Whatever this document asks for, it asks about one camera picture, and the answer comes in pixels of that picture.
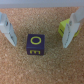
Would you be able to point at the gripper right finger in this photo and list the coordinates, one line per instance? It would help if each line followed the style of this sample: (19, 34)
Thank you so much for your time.
(69, 33)

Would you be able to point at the purple block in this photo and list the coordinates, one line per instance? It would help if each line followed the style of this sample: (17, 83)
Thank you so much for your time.
(34, 44)

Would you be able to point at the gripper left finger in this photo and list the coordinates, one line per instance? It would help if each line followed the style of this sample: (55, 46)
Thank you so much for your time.
(7, 30)

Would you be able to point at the yellow block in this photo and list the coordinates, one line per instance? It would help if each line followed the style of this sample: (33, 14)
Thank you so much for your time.
(63, 28)

